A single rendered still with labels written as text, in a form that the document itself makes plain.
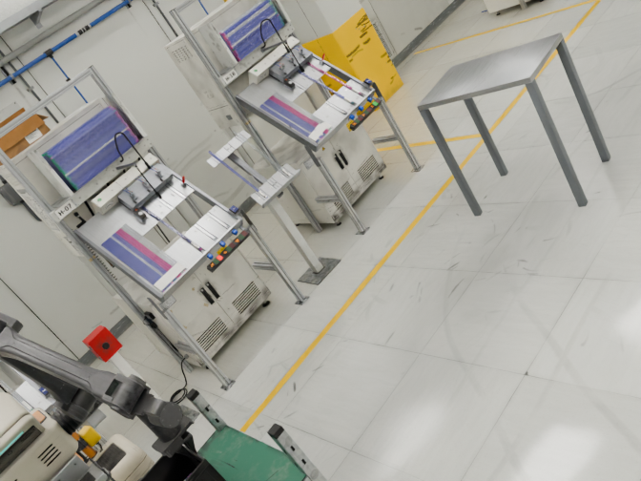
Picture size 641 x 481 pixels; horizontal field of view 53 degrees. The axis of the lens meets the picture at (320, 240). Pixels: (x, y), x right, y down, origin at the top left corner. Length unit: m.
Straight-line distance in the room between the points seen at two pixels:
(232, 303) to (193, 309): 0.29
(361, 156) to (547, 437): 2.94
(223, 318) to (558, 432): 2.37
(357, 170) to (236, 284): 1.35
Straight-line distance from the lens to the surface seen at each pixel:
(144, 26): 6.06
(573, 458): 2.58
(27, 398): 3.67
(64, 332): 5.63
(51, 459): 2.12
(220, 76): 4.58
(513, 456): 2.66
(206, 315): 4.22
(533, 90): 3.37
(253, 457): 1.79
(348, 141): 4.92
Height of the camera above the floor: 1.99
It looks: 24 degrees down
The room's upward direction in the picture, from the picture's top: 34 degrees counter-clockwise
